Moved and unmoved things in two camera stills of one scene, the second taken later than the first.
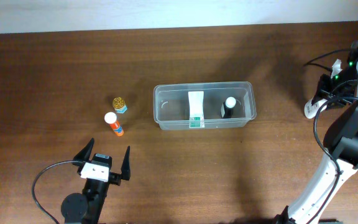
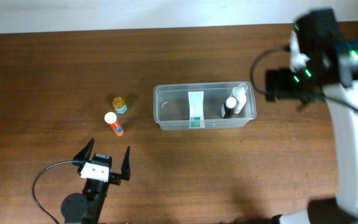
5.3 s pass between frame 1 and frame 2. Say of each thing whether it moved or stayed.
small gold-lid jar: stayed
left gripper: stayed
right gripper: moved
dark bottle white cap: stayed
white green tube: stayed
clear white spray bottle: moved
